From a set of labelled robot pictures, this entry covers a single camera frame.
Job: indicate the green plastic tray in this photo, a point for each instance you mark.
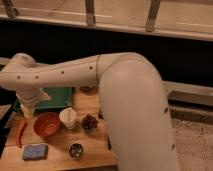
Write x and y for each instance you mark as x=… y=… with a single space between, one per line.
x=60 y=98

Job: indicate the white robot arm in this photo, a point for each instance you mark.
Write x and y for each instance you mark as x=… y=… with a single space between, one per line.
x=132 y=97

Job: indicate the white cup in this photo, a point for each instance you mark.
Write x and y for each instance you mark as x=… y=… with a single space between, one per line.
x=68 y=117

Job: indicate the black handled knife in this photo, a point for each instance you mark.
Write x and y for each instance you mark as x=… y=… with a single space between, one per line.
x=109 y=143

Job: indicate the red bowl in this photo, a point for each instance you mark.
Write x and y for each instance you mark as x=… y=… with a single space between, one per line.
x=47 y=124

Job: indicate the red chili pepper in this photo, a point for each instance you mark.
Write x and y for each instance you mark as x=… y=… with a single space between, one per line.
x=21 y=127

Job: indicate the dark brown bowl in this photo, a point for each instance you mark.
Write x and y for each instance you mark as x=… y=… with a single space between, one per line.
x=87 y=89

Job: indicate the small metal cup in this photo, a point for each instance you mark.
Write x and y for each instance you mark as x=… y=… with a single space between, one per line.
x=76 y=151

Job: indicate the blue sponge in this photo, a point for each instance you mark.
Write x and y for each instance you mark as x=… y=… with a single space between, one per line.
x=35 y=152

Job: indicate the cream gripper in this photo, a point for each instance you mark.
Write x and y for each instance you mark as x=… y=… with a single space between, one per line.
x=29 y=99

